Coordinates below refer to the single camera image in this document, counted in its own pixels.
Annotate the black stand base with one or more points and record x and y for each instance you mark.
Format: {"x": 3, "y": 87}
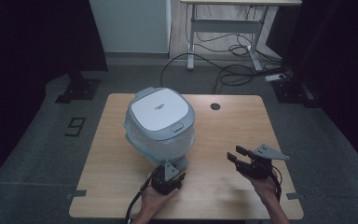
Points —
{"x": 293, "y": 90}
{"x": 79, "y": 90}

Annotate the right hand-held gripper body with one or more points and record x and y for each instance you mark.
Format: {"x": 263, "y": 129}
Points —
{"x": 261, "y": 163}

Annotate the person's left hand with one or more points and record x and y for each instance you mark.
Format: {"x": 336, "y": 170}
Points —
{"x": 155, "y": 199}

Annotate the white standing desk frame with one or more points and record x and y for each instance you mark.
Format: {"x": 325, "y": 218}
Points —
{"x": 227, "y": 25}

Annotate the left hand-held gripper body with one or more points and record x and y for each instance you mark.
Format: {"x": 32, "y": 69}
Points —
{"x": 164, "y": 183}

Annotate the dark curtain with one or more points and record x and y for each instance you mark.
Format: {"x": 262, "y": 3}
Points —
{"x": 341, "y": 62}

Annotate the grey tape strip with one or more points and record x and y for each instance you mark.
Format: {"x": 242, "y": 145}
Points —
{"x": 76, "y": 194}
{"x": 296, "y": 196}

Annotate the white power strip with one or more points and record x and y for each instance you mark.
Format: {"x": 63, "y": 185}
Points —
{"x": 274, "y": 77}

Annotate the white cabinet panel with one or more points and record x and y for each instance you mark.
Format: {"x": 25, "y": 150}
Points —
{"x": 130, "y": 25}

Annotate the person's right hand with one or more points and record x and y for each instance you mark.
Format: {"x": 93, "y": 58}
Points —
{"x": 265, "y": 186}

